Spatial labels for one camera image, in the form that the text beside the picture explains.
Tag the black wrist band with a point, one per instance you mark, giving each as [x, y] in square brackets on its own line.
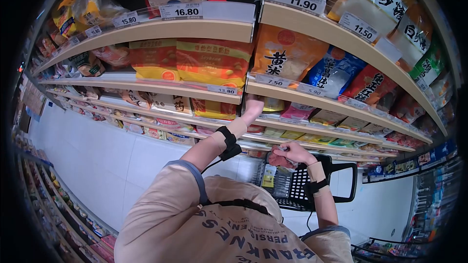
[316, 186]
[230, 142]

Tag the yellow label packet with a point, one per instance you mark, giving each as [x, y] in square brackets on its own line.
[269, 177]

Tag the person's left hand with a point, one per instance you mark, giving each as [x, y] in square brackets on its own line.
[252, 111]

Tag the person's right hand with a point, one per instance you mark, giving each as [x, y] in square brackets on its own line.
[298, 154]

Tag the person's left fingers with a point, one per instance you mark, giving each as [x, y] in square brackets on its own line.
[255, 100]

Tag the full shop shelf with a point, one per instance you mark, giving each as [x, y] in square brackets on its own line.
[431, 197]
[55, 204]
[204, 29]

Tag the black shopping basket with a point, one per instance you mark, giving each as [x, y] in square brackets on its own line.
[303, 186]

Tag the person's right fingers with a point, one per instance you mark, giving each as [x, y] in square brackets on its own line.
[282, 149]

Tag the red meat packet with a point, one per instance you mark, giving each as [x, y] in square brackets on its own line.
[279, 161]

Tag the person's body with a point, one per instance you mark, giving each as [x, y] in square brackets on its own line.
[219, 226]

